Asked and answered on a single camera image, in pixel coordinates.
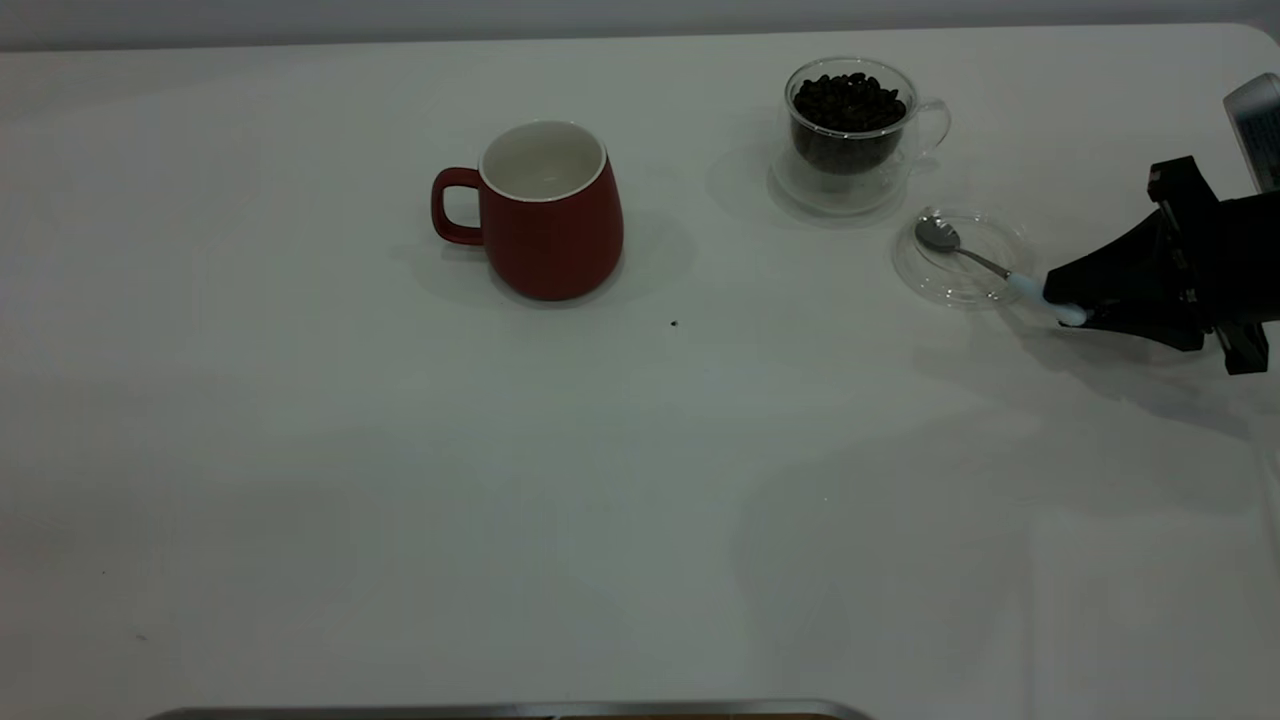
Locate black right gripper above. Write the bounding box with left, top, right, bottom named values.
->
left=1044, top=155, right=1280, bottom=377

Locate spoon with light blue handle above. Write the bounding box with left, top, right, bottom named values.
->
left=915, top=217, right=1089, bottom=327

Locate red ceramic mug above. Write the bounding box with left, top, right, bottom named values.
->
left=431, top=120, right=625, bottom=303

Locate clear glass cup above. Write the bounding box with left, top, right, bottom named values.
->
left=783, top=57, right=953, bottom=179

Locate dark coffee beans pile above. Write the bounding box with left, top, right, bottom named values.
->
left=792, top=72, right=908, bottom=173

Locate small clear glass dish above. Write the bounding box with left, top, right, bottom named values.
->
left=893, top=205, right=1036, bottom=309

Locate clear glass saucer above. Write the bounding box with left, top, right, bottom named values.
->
left=768, top=140, right=913, bottom=216

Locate silver metal bar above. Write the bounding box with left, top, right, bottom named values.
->
left=145, top=698, right=876, bottom=720

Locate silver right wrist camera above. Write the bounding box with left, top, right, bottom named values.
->
left=1224, top=73, right=1280, bottom=193

